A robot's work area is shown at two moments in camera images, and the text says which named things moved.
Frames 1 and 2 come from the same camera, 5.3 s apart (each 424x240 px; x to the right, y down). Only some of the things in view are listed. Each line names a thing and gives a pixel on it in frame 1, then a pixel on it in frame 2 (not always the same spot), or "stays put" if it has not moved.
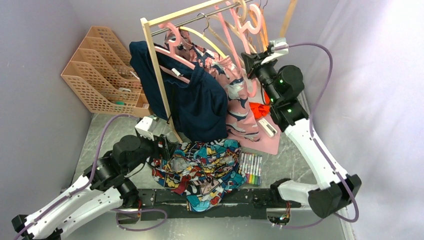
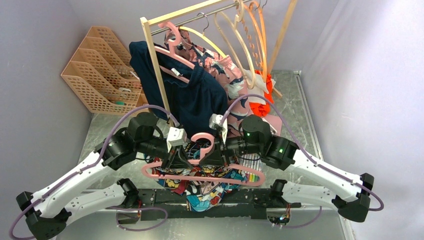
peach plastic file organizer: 103,75 stays put
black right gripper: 253,63 → 219,155
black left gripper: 166,150 → 177,158
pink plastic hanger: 173,55 stays put
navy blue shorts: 195,97 stays put
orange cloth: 259,110 stays put
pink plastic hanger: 243,32 → 197,164
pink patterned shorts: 240,125 stays put
